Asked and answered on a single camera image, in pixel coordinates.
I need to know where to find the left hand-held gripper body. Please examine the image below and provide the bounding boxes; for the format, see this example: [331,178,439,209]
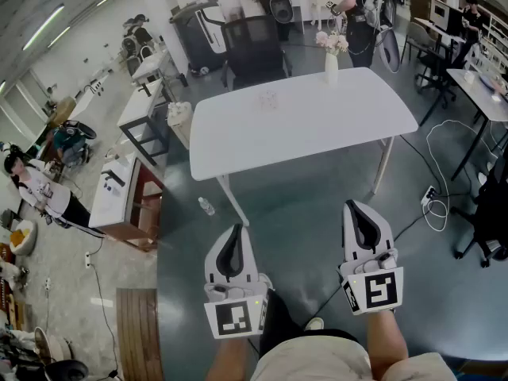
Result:
[203,272,275,340]

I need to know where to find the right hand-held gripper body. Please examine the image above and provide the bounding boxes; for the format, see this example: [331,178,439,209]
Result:
[337,247,405,316]

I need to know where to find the clear glass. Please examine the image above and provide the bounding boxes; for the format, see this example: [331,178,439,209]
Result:
[256,90,281,113]

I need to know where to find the person's left forearm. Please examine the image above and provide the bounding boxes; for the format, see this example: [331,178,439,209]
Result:
[206,336,255,381]

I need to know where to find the person's right forearm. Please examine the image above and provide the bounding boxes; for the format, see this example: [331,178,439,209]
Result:
[364,311,410,380]

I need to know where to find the person's black trouser leg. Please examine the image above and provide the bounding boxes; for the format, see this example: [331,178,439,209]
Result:
[258,287,360,359]

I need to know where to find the clear water bottle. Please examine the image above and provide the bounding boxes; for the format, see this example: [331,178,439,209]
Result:
[197,196,216,217]

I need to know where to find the person's beige shirt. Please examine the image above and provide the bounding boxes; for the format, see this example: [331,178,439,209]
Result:
[249,333,457,381]

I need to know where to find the wooden slat board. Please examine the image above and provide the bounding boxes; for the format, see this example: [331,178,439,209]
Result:
[115,287,164,381]

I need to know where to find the black swivel chair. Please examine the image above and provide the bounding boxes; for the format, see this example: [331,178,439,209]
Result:
[452,160,508,269]

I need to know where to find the wooden cabinet white top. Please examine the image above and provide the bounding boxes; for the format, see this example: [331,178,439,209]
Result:
[87,152,164,252]

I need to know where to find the grey table black legs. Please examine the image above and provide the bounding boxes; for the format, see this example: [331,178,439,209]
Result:
[446,67,508,182]

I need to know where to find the white vase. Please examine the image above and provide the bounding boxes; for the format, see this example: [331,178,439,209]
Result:
[324,52,339,87]

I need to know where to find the grey office chair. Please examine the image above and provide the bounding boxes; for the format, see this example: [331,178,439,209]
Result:
[400,21,457,109]

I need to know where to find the pink flower bunch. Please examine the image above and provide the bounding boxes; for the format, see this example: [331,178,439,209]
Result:
[315,29,349,57]

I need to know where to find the black mesh office chair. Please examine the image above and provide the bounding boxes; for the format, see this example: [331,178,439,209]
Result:
[220,13,293,91]

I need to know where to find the dark grey machine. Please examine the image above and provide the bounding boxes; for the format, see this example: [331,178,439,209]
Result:
[170,0,229,75]

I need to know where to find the white cable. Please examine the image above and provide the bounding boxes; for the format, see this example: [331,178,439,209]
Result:
[421,119,497,232]

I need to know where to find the white sink counter black frame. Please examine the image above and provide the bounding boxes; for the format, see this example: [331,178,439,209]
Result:
[117,79,171,166]
[130,48,171,87]

